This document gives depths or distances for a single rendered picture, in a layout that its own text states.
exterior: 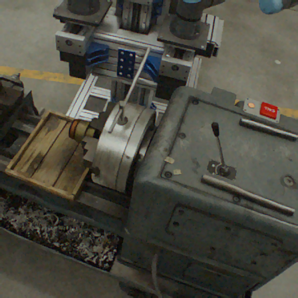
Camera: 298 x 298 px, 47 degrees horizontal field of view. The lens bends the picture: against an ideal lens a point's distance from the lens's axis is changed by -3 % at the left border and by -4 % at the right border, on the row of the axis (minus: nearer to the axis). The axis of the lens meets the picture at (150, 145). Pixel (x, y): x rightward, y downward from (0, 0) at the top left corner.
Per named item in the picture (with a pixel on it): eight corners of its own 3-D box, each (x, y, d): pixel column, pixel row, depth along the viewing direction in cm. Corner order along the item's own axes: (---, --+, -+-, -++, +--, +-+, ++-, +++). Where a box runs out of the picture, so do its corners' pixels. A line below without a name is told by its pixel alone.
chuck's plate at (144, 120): (152, 140, 147) (161, 92, 120) (124, 207, 131) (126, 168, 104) (144, 138, 147) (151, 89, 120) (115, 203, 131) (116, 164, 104)
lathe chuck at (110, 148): (144, 138, 147) (151, 89, 120) (115, 203, 131) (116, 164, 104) (124, 130, 148) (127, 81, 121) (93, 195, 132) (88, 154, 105)
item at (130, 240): (228, 253, 220) (287, 184, 152) (211, 326, 191) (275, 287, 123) (141, 221, 226) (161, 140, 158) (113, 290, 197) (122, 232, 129)
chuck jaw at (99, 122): (121, 134, 128) (130, 103, 125) (118, 136, 123) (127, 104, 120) (93, 124, 129) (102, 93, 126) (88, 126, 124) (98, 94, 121)
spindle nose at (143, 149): (156, 146, 139) (162, 116, 121) (137, 191, 129) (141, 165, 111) (149, 144, 140) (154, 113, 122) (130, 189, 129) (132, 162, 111)
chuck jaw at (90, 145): (114, 144, 122) (100, 167, 114) (113, 153, 126) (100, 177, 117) (85, 134, 124) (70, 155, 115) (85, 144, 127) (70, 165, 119)
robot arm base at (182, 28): (171, 18, 165) (175, -1, 158) (202, 25, 165) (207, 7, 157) (166, 34, 156) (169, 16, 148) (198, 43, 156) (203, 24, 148)
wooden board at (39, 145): (110, 136, 155) (110, 130, 152) (74, 203, 134) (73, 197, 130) (50, 114, 158) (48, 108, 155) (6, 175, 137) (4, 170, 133)
